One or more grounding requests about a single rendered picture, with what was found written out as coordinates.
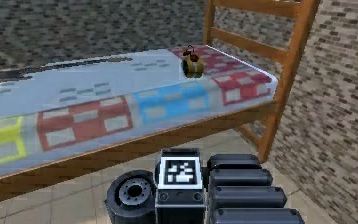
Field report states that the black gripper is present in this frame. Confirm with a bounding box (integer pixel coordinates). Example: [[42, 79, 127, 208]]
[[104, 169, 159, 224]]

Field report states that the wooden bed with patchwork cover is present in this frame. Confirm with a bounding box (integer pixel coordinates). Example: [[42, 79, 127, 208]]
[[0, 0, 321, 206]]

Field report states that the small brown and yellow object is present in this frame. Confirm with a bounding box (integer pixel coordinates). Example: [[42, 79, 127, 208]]
[[181, 44, 205, 79]]

